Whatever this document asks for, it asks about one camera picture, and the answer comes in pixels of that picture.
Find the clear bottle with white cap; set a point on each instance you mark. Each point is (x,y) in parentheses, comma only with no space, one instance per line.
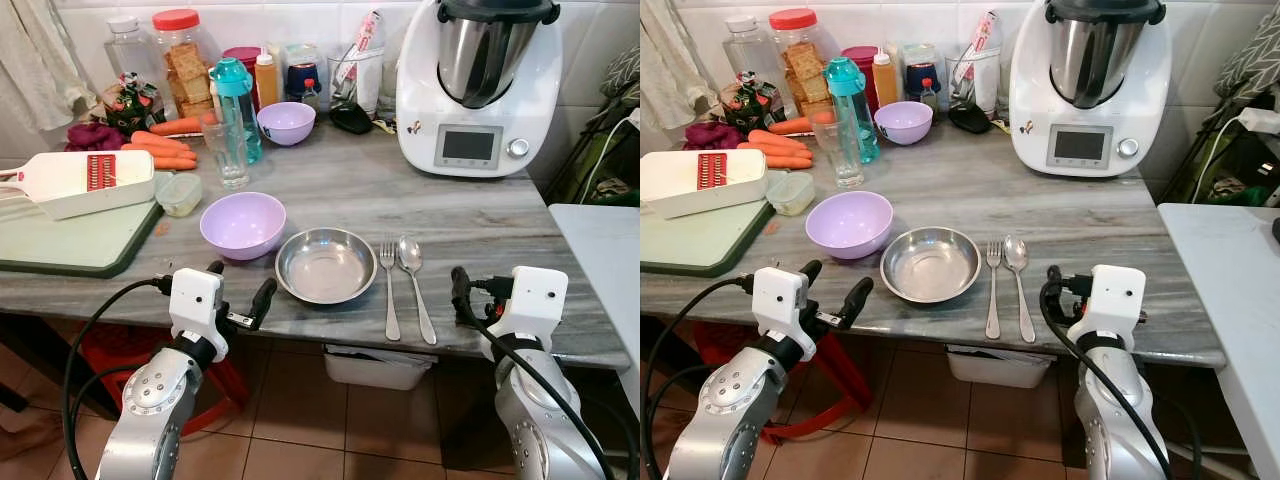
(745,50)
(130,50)

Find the orange carrot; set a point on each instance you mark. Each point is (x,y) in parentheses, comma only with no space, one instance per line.
(775,139)
(160,153)
(785,152)
(178,163)
(175,126)
(795,162)
(160,141)
(792,126)

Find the white power adapter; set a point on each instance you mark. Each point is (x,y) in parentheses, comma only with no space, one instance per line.
(1260,120)

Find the white side table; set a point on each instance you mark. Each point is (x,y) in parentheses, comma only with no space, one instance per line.
(1230,280)
(600,260)

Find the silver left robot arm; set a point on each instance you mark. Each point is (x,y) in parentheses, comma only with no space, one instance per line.
(730,400)
(150,400)

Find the pale hanging towel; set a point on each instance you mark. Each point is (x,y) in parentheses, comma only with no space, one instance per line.
(35,60)
(665,60)

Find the small clear plastic container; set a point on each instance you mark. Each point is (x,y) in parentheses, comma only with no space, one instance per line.
(180,195)
(792,195)

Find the white plastic bin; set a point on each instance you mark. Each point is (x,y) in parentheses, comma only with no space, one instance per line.
(375,368)
(995,368)

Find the white kitchen food processor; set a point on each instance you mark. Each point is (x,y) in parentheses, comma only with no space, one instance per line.
(1040,100)
(430,100)

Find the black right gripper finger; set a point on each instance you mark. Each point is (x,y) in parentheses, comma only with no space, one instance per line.
(1054,285)
(461,290)

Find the small purple plastic bowl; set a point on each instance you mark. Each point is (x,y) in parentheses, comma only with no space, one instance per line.
(286,125)
(903,124)

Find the floral printed food bag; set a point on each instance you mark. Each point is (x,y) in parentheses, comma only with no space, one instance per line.
(133,105)
(752,103)

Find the orange sauce bottle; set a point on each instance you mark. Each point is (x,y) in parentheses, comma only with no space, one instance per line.
(266,85)
(885,82)

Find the green cutting board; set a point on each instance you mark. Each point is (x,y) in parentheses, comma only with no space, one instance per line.
(690,245)
(60,245)

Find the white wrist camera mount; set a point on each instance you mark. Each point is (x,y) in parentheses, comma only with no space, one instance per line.
(195,295)
(1115,290)
(535,290)
(778,295)

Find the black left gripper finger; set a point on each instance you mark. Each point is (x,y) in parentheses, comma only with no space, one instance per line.
(264,297)
(810,270)
(215,268)
(858,298)

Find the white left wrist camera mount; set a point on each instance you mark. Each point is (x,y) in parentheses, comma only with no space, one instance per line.
(778,295)
(195,295)

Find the red and white packet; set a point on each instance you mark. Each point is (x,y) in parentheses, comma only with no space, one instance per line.
(985,35)
(368,35)

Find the dark metal rack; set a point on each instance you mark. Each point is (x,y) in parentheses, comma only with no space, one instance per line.
(1240,170)
(610,175)

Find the steel spoon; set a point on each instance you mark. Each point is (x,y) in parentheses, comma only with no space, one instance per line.
(1016,253)
(410,255)

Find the clear drinking glass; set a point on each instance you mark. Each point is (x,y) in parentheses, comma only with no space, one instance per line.
(845,160)
(228,160)

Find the clear plastic utensil holder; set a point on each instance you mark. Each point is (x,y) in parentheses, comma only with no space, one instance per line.
(975,90)
(360,90)

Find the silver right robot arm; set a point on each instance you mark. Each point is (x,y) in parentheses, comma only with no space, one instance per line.
(530,420)
(1120,410)

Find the grey patterned cloth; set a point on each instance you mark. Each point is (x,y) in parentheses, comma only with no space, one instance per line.
(622,75)
(1250,65)

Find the teal water bottle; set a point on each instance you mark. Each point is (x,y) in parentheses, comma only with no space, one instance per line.
(850,90)
(238,90)

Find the steel fork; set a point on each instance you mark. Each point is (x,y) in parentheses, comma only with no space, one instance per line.
(993,262)
(390,262)

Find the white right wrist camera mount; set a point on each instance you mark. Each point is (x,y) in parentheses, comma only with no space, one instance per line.
(1115,290)
(535,290)

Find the stainless steel bowl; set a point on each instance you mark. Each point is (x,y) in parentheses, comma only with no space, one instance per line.
(325,268)
(930,266)

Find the dark blue jar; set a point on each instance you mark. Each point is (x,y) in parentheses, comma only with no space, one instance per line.
(920,78)
(302,80)

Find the dark red lidded jar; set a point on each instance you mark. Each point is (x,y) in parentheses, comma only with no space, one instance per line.
(860,58)
(245,55)

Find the red plastic stool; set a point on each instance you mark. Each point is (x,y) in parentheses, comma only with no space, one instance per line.
(715,345)
(115,350)

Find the small black object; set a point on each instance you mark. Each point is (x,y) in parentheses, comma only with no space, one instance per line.
(352,120)
(970,120)

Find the large purple plastic bowl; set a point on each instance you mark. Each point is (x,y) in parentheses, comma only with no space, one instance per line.
(243,230)
(850,228)

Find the red-lidded cracker jar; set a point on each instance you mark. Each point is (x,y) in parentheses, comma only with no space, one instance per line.
(800,65)
(185,70)

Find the white mandoline slicer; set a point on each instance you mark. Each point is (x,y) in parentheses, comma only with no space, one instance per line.
(690,190)
(60,190)

